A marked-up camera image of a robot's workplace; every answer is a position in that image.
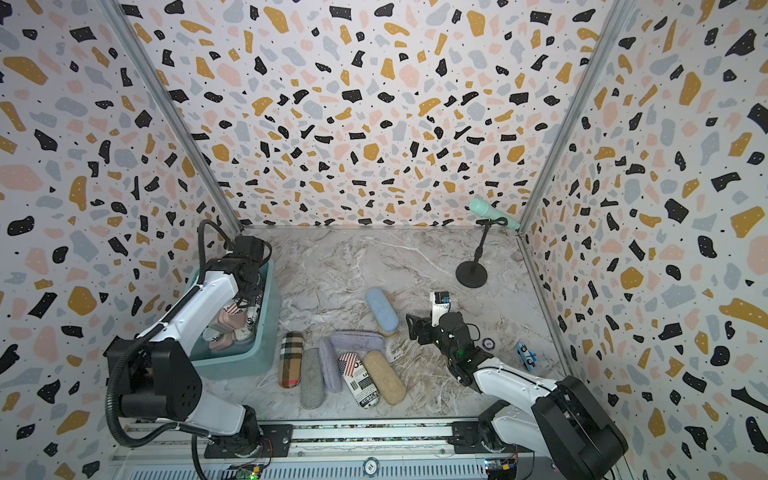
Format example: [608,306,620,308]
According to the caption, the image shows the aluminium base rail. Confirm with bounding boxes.
[103,418,559,479]

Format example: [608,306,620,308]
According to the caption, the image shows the grey felt case front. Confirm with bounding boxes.
[300,348,326,410]

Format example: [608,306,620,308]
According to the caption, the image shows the light blue felt case right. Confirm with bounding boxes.
[365,287,399,336]

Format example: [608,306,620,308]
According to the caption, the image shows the purple felt case diagonal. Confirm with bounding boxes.
[318,337,344,393]

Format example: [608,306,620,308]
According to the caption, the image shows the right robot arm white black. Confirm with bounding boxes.
[406,312,628,479]

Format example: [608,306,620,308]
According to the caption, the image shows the plaid tartan glasses case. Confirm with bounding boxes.
[278,331,304,389]

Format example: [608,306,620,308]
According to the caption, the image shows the newspaper flag case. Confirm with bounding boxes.
[223,303,247,316]
[243,305,261,343]
[338,352,380,409]

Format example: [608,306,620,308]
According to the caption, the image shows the tan case behind blue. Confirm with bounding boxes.
[378,292,399,337]

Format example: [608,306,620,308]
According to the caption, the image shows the teal plastic storage box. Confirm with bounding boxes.
[190,260,282,381]

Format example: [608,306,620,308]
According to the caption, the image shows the newspaper flag case front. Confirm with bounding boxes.
[338,352,380,409]

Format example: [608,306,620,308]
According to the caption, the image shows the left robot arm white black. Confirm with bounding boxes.
[104,236,272,453]

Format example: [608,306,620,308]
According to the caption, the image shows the tan felt case front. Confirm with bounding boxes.
[363,350,407,405]

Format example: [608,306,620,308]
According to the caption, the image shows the purple felt case horizontal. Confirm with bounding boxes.
[329,330,386,352]

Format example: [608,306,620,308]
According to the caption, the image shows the green microphone on black stand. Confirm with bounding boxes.
[455,197,522,289]

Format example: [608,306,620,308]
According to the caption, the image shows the pink glasses case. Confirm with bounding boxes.
[215,310,247,332]
[208,333,234,352]

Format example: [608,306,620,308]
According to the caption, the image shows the small blue toy car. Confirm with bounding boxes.
[517,343,537,371]

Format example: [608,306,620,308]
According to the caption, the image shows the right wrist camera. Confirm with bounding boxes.
[430,290,451,327]

